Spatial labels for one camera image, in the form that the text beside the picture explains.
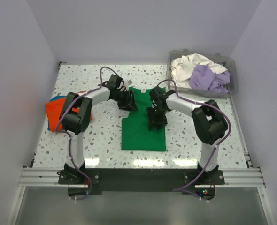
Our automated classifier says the green t shirt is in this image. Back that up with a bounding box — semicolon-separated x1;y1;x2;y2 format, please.
122;87;166;152

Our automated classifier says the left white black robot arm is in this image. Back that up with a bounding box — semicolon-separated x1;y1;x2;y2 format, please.
55;75;138;174

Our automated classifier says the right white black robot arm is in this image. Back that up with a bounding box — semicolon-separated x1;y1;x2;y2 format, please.
146;86;230;173

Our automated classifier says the white crumpled t shirt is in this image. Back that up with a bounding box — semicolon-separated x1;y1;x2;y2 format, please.
171;53;228;88

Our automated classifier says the clear plastic bin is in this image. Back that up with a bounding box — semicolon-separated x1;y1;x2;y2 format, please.
166;50;237;98

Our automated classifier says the lavender crumpled t shirt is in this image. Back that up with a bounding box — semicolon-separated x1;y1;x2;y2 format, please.
189;65;230;93

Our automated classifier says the folded blue t shirt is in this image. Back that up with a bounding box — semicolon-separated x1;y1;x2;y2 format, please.
45;96;66;132

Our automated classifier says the folded orange t shirt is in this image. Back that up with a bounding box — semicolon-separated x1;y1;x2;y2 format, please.
45;92;93;135

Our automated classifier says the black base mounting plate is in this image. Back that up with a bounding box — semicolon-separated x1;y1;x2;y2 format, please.
57;168;225;199

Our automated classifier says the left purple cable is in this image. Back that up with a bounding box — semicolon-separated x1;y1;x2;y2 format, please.
55;67;117;201

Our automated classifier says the aluminium frame rail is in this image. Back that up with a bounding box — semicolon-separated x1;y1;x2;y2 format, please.
18;168;266;188

